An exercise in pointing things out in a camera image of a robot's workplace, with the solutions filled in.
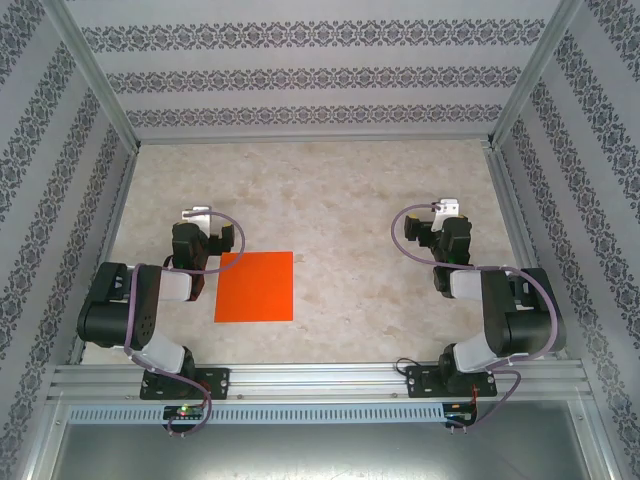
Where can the orange square paper sheet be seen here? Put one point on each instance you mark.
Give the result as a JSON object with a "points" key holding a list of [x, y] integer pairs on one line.
{"points": [[255, 287]]}

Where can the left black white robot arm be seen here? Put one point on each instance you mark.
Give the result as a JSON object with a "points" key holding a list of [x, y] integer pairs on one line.
{"points": [[150, 320]]}

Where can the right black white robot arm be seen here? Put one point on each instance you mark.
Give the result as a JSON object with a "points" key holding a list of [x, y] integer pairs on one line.
{"points": [[500, 320]]}

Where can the grey metal sheet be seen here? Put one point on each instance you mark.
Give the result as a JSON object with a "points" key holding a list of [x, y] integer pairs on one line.
{"points": [[320, 452]]}

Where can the circuit board with green light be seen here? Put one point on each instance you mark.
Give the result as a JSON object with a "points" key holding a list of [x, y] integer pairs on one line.
{"points": [[182, 412]]}

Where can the circuit board with blue light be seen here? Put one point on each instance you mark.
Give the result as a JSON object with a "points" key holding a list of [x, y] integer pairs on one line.
{"points": [[460, 417]]}

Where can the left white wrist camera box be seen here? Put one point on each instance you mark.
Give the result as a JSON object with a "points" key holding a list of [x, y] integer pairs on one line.
{"points": [[197, 214]]}

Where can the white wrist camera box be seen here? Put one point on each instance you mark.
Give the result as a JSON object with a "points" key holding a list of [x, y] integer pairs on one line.
{"points": [[446, 207], [197, 214]]}

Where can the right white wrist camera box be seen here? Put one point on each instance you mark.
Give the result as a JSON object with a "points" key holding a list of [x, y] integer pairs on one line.
{"points": [[446, 207]]}

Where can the aluminium table side rail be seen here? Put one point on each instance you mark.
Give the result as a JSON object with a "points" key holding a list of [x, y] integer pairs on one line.
{"points": [[520, 240], [107, 250]]}

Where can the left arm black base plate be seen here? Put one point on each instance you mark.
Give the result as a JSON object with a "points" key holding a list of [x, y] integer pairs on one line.
{"points": [[220, 382]]}

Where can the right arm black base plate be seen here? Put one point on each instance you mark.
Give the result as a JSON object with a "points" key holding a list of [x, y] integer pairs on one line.
{"points": [[420, 382]]}

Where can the aluminium mounting rail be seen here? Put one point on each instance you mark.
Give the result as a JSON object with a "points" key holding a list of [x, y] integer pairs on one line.
{"points": [[320, 380]]}

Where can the aluminium frame post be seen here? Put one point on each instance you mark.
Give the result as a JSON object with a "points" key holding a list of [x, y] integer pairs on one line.
{"points": [[537, 70], [90, 70]]}

